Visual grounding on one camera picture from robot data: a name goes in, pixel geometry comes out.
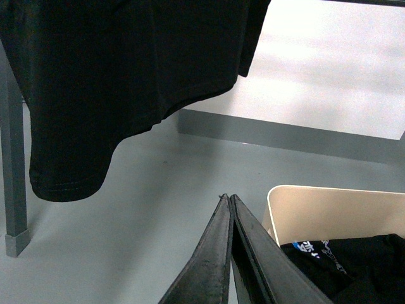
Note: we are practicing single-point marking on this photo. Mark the black printed t-shirt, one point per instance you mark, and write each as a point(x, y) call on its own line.
point(356, 270)

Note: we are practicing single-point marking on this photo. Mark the black hanging garment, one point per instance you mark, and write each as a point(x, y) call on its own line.
point(94, 73)

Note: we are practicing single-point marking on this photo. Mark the grey metal rack leg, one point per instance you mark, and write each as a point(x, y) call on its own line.
point(17, 235)

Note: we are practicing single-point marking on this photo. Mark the beige plastic laundry hamper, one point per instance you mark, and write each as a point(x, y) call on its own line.
point(308, 213)

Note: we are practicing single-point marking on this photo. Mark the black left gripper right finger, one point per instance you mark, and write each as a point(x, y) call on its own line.
point(262, 272)

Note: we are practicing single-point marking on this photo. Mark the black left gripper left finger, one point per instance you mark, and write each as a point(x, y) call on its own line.
point(205, 278)

